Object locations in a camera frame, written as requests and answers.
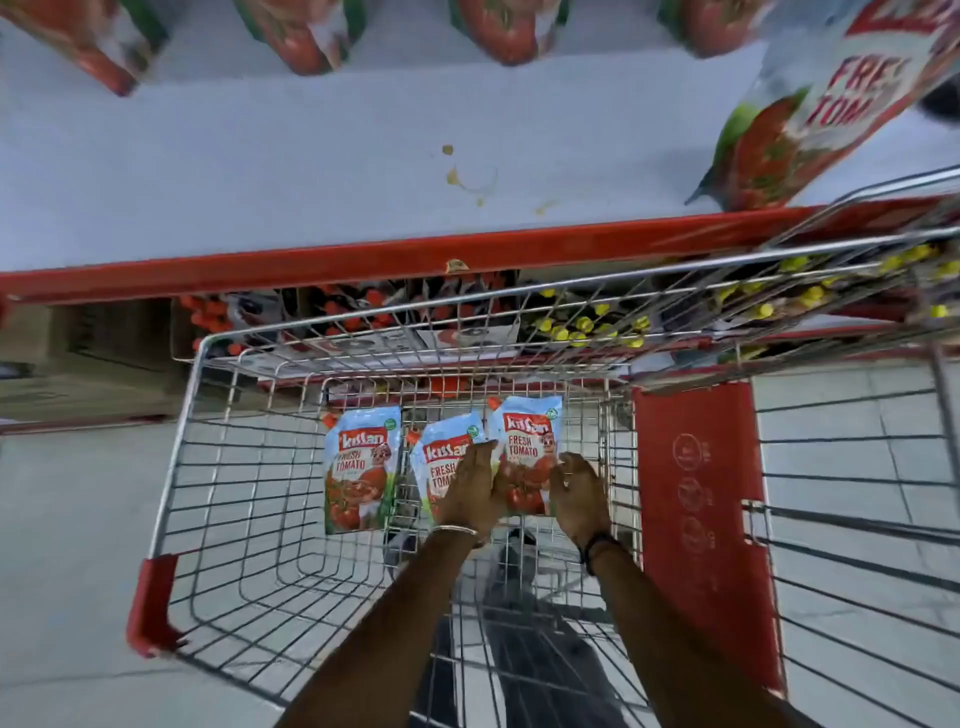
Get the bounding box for red cart corner bumper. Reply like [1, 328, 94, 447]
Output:
[126, 553, 189, 660]

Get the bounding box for red cart seat flap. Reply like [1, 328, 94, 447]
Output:
[632, 381, 787, 699]

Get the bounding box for ketchup pouch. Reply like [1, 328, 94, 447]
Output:
[686, 0, 957, 213]
[234, 0, 369, 77]
[0, 0, 170, 99]
[487, 395, 564, 517]
[658, 0, 774, 60]
[407, 411, 489, 522]
[448, 0, 571, 67]
[321, 405, 405, 536]

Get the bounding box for row of red-capped bottles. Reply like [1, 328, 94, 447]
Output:
[176, 276, 520, 355]

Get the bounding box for person's right forearm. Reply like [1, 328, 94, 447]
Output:
[588, 543, 807, 728]

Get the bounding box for person's left hand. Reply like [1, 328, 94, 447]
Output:
[435, 441, 511, 535]

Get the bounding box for row of yellow-capped bottles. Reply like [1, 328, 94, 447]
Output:
[525, 241, 960, 352]

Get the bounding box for person's left forearm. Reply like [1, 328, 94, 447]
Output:
[276, 528, 489, 728]

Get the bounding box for silver bracelet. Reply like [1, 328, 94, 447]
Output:
[431, 523, 486, 549]

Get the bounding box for white shelf with red edge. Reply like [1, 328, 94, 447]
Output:
[0, 0, 960, 306]

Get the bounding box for black wrist band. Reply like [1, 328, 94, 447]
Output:
[579, 531, 624, 577]

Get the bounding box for person's right hand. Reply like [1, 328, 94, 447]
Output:
[549, 452, 618, 554]

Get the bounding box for metal wire shopping cart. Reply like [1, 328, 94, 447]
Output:
[126, 166, 960, 728]

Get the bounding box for dark trousers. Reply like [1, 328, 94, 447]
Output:
[416, 525, 646, 728]

